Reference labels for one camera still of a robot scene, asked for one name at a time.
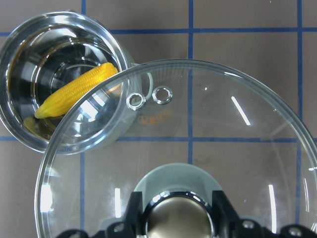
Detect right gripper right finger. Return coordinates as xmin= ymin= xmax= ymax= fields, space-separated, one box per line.
xmin=211 ymin=190 xmax=317 ymax=238

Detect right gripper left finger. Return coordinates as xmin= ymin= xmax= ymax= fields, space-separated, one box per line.
xmin=57 ymin=191 xmax=143 ymax=238

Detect glass pot lid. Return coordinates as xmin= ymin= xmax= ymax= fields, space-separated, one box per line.
xmin=35 ymin=60 xmax=317 ymax=238

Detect yellow corn cob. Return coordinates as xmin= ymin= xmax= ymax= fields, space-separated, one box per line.
xmin=34 ymin=62 xmax=118 ymax=119

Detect white cooking pot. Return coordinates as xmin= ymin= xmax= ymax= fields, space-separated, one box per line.
xmin=0 ymin=11 xmax=134 ymax=153

